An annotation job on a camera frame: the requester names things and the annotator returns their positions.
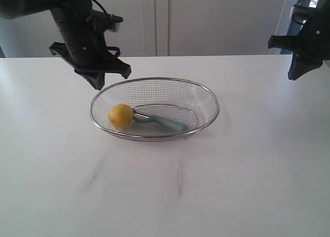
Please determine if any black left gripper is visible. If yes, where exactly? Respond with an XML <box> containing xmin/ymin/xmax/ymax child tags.
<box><xmin>49</xmin><ymin>12</ymin><xmax>131</xmax><ymax>90</ymax></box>

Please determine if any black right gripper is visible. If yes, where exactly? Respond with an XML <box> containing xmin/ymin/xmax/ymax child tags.
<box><xmin>268</xmin><ymin>10</ymin><xmax>329</xmax><ymax>81</ymax></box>

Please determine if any yellow lemon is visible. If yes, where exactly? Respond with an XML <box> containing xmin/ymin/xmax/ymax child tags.
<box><xmin>108</xmin><ymin>104</ymin><xmax>134</xmax><ymax>128</ymax></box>

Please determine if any teal handled peeler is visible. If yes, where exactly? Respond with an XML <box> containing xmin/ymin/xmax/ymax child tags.
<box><xmin>133</xmin><ymin>109</ymin><xmax>188</xmax><ymax>132</ymax></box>

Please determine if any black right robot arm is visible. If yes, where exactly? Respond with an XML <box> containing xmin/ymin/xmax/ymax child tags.
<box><xmin>268</xmin><ymin>0</ymin><xmax>329</xmax><ymax>81</ymax></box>

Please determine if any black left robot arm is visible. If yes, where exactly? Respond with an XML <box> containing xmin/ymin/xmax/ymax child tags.
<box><xmin>1</xmin><ymin>0</ymin><xmax>131</xmax><ymax>90</ymax></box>

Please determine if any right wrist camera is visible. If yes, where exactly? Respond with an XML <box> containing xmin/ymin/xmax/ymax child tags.
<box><xmin>290</xmin><ymin>4</ymin><xmax>318</xmax><ymax>25</ymax></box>

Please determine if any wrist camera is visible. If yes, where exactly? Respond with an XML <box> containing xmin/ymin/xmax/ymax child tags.
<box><xmin>290</xmin><ymin>4</ymin><xmax>318</xmax><ymax>25</ymax></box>
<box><xmin>92</xmin><ymin>10</ymin><xmax>123</xmax><ymax>33</ymax></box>

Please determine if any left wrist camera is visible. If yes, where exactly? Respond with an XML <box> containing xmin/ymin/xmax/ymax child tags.
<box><xmin>92</xmin><ymin>10</ymin><xmax>123</xmax><ymax>33</ymax></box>

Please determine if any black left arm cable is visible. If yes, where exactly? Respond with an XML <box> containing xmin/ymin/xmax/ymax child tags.
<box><xmin>90</xmin><ymin>0</ymin><xmax>117</xmax><ymax>23</ymax></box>

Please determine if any oval wire mesh basket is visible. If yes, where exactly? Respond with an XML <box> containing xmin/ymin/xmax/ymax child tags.
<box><xmin>89</xmin><ymin>77</ymin><xmax>220</xmax><ymax>141</ymax></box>

